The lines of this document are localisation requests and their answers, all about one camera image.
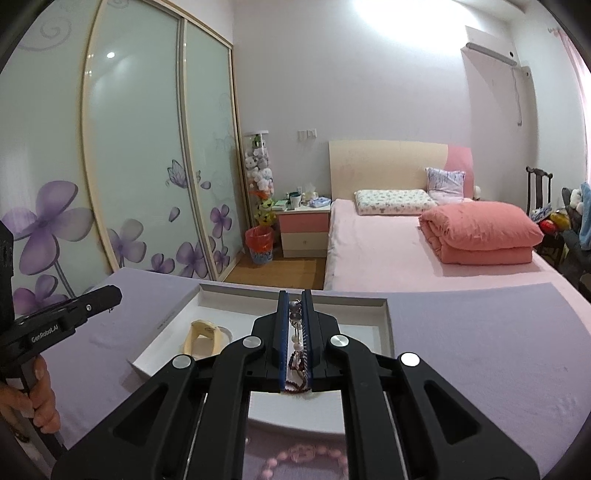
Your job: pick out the orange waste bin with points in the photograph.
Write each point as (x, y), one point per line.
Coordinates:
(259, 247)

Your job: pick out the white patterned pillow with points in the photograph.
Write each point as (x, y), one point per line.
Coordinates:
(392, 201)

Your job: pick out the purple table cloth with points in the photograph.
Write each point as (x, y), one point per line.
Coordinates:
(461, 346)

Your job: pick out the person's left hand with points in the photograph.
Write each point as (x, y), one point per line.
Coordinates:
(44, 397)

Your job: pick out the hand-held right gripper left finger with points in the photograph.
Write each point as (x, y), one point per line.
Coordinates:
(282, 337)

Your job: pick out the grey shallow tray box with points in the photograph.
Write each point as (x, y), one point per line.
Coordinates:
(360, 323)

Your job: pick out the yellow wrist watch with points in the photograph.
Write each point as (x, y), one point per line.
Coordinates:
(198, 337)

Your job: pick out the wall light switch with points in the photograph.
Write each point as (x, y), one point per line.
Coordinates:
(308, 134)

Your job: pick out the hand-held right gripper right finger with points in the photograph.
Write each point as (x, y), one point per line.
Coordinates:
(308, 337)

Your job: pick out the pink and cream nightstand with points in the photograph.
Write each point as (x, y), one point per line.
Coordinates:
(302, 226)

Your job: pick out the blue folded cloth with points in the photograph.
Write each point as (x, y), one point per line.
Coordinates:
(319, 202)

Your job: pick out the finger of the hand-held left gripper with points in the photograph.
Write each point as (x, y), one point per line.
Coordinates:
(99, 299)

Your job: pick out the colourful toy pile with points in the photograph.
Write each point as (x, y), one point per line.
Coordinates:
(549, 221)

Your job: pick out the white mug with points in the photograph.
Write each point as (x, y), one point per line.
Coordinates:
(295, 201)

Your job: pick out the purple print cushion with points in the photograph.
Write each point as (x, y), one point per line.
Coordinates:
(445, 184)

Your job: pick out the dark wooden chair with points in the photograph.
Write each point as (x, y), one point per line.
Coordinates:
(538, 177)

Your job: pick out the blue plush robe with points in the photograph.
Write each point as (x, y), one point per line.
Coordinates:
(586, 207)

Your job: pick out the pink bed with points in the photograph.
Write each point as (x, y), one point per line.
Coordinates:
(369, 249)

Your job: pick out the clear tube of plush toys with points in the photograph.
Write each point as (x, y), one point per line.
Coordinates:
(258, 175)

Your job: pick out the white air conditioner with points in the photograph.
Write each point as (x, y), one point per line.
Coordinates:
(489, 44)

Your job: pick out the cream and pink headboard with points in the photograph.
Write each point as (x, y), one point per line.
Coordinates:
(378, 166)

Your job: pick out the flower print sliding wardrobe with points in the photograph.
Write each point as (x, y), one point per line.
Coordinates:
(138, 138)

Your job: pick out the pink curtain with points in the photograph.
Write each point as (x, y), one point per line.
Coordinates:
(579, 60)

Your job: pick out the folded pink quilt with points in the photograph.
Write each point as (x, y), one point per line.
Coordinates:
(480, 230)

